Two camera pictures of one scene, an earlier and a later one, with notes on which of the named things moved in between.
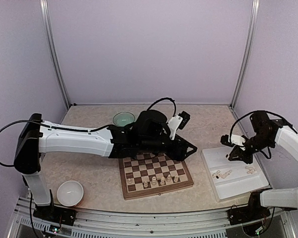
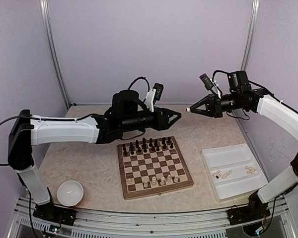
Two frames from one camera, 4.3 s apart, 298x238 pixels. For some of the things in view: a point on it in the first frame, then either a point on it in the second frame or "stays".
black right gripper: (237, 152) -> (214, 106)
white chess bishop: (169, 178) stays
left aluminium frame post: (44, 7) stays
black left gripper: (180, 154) -> (163, 123)
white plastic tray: (229, 179) stays
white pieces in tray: (217, 174) stays
